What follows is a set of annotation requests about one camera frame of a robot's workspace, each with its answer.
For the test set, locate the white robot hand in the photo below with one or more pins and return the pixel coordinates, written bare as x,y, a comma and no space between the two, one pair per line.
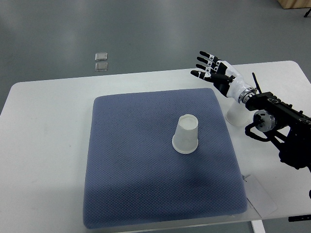
225,77

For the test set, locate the white paper cup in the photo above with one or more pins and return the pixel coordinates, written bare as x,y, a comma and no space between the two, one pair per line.
185,138
237,114

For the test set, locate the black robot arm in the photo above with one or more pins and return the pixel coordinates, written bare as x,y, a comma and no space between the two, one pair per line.
274,121

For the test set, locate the white paper cup on cushion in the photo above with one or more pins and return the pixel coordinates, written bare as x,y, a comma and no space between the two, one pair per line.
185,138

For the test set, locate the upper metal floor plate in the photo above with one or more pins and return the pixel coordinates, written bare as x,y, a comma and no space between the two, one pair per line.
101,56

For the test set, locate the metal floor plate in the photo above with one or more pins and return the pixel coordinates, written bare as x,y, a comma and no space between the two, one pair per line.
101,56
101,66

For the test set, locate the black object at edge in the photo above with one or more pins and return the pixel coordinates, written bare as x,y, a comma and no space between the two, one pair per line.
307,13

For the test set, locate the lower metal floor plate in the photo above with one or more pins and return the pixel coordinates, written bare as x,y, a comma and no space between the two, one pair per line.
101,66

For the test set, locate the blue grey square cushion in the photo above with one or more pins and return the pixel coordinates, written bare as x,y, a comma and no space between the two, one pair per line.
135,176

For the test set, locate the white paper tag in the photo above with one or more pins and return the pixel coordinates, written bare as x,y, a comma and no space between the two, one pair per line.
258,197

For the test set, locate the white table leg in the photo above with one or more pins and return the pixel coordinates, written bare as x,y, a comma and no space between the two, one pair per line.
257,226

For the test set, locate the black table control panel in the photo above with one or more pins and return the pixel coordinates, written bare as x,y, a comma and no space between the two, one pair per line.
299,218

